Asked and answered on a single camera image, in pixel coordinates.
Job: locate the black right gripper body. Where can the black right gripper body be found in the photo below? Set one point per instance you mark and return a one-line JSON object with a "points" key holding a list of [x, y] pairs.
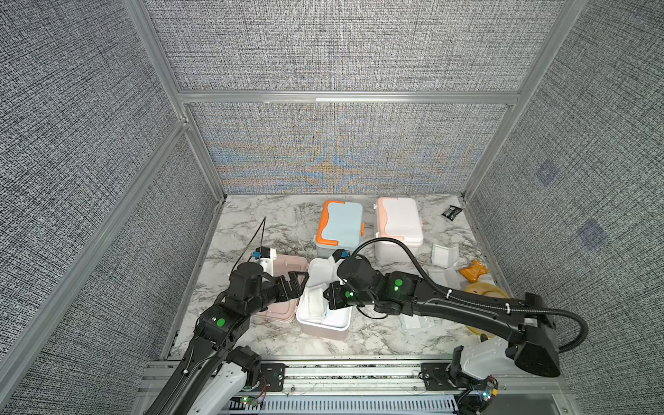
{"points": [[343, 296]]}

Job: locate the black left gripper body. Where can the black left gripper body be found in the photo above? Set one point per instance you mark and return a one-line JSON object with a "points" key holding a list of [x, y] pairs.
{"points": [[281, 293]]}

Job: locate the pink white medicine box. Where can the pink white medicine box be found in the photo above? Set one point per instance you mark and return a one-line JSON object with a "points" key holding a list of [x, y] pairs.
{"points": [[311, 309]]}

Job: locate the blue orange medicine box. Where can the blue orange medicine box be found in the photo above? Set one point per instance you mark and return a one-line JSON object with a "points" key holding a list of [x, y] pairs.
{"points": [[341, 227]]}

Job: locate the white pink medicine chest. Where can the white pink medicine chest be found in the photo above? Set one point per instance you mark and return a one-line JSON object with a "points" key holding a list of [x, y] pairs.
{"points": [[397, 218]]}

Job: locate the clear plastic gauze box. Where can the clear plastic gauze box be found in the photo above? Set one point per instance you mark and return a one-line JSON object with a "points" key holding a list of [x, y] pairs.
{"points": [[444, 260]]}

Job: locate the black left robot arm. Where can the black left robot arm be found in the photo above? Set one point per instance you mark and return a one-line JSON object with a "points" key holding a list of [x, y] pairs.
{"points": [[218, 329]]}

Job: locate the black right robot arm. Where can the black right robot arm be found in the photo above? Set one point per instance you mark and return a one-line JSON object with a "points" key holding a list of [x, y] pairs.
{"points": [[535, 335]]}

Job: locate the orange plastic toy piece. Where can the orange plastic toy piece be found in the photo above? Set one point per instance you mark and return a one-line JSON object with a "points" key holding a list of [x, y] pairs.
{"points": [[474, 272]]}

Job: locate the black foil sachet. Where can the black foil sachet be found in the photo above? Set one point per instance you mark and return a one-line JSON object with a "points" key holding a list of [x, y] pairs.
{"points": [[452, 212]]}

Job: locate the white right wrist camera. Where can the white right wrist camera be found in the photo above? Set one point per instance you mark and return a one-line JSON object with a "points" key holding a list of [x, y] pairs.
{"points": [[338, 255]]}

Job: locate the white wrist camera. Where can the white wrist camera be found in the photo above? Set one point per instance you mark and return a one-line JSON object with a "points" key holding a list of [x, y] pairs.
{"points": [[266, 257], [338, 255]]}

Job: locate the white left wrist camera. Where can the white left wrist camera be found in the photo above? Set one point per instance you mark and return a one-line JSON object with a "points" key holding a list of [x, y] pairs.
{"points": [[266, 257]]}

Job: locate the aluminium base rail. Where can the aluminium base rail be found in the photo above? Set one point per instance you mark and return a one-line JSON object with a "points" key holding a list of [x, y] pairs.
{"points": [[390, 385]]}

